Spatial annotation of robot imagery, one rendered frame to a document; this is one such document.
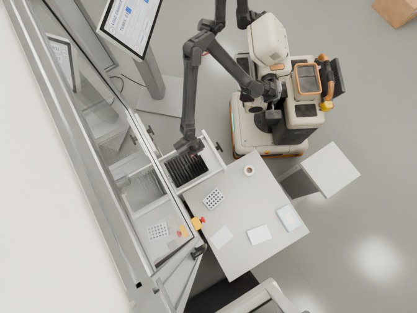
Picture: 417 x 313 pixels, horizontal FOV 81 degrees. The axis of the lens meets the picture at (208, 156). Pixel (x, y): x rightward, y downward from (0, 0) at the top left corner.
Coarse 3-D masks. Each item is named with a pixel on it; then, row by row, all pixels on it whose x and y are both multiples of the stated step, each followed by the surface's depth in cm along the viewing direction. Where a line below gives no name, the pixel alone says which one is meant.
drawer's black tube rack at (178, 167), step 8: (168, 160) 151; (176, 160) 151; (184, 160) 154; (192, 160) 154; (168, 168) 153; (176, 168) 150; (184, 168) 152; (192, 168) 153; (200, 168) 149; (176, 176) 148; (184, 176) 148; (192, 176) 148; (176, 184) 147
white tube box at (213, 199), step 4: (216, 188) 156; (212, 192) 156; (216, 192) 156; (220, 192) 155; (208, 196) 157; (212, 196) 155; (216, 196) 155; (220, 196) 155; (224, 196) 155; (208, 200) 155; (212, 200) 154; (216, 200) 154; (220, 200) 154; (208, 204) 156; (212, 204) 154; (216, 204) 154; (208, 208) 153; (212, 208) 153
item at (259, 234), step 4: (264, 224) 149; (256, 228) 148; (260, 228) 148; (264, 228) 148; (248, 232) 148; (252, 232) 147; (256, 232) 147; (260, 232) 147; (264, 232) 147; (268, 232) 147; (248, 236) 150; (252, 236) 147; (256, 236) 147; (260, 236) 147; (264, 236) 147; (268, 236) 147; (252, 240) 146; (256, 240) 146; (260, 240) 146; (264, 240) 146; (252, 244) 146
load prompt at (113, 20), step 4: (120, 0) 151; (124, 0) 153; (116, 4) 149; (120, 4) 151; (124, 4) 153; (116, 8) 149; (120, 8) 151; (112, 12) 147; (116, 12) 149; (120, 12) 151; (112, 16) 147; (116, 16) 149; (112, 20) 147; (116, 20) 149; (112, 24) 147; (116, 24) 149
